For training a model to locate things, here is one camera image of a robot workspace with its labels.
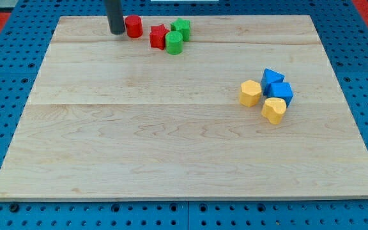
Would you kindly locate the yellow hexagon block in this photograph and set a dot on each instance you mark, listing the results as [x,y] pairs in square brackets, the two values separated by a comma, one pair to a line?
[250,93]

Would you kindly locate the light wooden board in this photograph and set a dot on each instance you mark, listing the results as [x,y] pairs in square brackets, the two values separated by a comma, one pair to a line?
[111,119]

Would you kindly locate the green cylinder block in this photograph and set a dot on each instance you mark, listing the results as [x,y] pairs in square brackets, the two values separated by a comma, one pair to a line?
[174,42]

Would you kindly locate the red star block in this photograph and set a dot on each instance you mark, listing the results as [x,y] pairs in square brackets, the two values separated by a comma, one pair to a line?
[157,36]

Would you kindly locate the green star block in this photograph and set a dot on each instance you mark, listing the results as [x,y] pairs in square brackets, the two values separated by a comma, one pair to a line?
[183,26]

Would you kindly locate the yellow heart block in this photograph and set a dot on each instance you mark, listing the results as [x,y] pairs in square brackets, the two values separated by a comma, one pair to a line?
[274,110]

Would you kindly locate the blue triangle block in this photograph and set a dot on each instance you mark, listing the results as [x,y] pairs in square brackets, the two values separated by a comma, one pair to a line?
[270,76]

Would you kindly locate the blue cube block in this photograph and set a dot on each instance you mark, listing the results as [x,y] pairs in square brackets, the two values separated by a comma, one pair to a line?
[281,90]

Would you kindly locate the red cylinder block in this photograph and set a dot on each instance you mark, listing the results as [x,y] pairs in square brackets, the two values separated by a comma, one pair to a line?
[133,25]

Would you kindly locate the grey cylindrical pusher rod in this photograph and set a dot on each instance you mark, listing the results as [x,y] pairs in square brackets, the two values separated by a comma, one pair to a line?
[115,18]

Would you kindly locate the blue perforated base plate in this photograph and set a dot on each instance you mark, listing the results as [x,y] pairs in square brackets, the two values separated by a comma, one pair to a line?
[24,41]

